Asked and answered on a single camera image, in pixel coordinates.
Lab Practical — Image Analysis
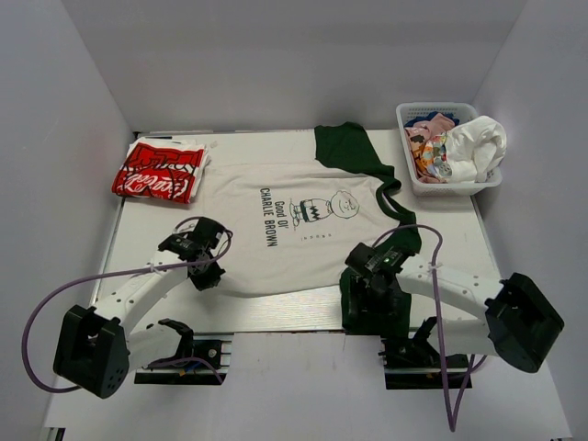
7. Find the white green Charlie Brown t-shirt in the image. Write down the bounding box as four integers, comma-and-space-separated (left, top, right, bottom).
199, 122, 422, 298

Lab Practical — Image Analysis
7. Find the pink orange print t-shirt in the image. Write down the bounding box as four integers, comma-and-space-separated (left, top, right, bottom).
404, 113, 456, 184

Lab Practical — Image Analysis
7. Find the white colourful print t-shirt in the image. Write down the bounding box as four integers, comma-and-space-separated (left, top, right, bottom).
442, 116, 507, 185

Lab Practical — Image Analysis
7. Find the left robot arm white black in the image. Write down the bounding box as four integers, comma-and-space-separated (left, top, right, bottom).
53, 217, 232, 399

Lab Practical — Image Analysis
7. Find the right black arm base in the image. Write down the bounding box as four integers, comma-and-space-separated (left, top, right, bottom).
379, 338, 443, 390

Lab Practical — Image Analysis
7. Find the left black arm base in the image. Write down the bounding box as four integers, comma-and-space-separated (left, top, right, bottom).
134, 334, 233, 386

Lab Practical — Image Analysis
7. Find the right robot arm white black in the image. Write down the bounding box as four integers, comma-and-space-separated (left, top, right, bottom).
339, 243, 564, 373

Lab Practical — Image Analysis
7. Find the folded red white t-shirt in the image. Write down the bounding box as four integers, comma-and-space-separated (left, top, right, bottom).
111, 137, 209, 204

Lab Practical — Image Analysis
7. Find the white plastic basket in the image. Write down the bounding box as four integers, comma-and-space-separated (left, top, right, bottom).
396, 102, 503, 197

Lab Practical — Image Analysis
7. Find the blue garment in basket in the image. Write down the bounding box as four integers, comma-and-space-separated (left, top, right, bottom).
427, 111, 460, 126

